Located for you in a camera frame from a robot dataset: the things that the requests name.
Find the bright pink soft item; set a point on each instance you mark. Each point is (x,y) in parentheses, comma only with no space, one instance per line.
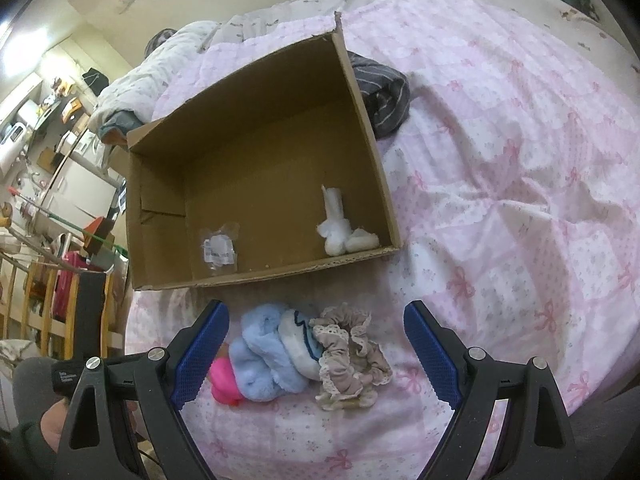
(222,380)

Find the dark striped pillow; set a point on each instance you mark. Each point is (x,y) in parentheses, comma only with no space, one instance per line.
(159,41)

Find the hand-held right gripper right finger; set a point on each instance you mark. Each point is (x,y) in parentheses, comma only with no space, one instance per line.
(432,355)

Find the person's left hand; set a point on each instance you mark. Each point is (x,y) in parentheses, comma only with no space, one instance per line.
(54,425)

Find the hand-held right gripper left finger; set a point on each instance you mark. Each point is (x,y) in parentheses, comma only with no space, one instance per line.
(200,355)

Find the grey blue folded cloth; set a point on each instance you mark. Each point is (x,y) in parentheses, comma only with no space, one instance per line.
(117,127)

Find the grey striped garment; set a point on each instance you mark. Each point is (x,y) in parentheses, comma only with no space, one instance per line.
(385,95)

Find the pink bow patterned blanket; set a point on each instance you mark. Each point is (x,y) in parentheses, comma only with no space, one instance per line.
(500,160)

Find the yellow wooden rack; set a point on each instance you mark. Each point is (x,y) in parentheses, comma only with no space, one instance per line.
(47,305)

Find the white floral duvet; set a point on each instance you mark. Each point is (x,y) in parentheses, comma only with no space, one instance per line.
(300,5)

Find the clear plastic packet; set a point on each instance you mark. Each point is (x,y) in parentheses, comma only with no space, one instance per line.
(217,252)

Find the beige lace scrunchie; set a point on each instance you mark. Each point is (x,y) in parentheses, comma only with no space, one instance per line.
(350,360)

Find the white floral quilt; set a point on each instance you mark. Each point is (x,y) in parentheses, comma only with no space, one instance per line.
(150,75)

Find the light blue fluffy scrunchie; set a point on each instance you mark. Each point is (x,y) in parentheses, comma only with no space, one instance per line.
(260,360)

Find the brown cardboard box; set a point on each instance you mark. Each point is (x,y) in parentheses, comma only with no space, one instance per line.
(250,160)

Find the white sock with blue stripe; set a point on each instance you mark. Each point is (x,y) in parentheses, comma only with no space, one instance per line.
(295,345)

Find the white fluffy scrunchie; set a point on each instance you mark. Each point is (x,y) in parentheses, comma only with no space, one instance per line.
(332,240)

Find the black hanging garment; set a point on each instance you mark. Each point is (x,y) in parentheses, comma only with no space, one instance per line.
(95,80)

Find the pink bag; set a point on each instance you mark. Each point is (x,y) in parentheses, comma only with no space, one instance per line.
(67,285)

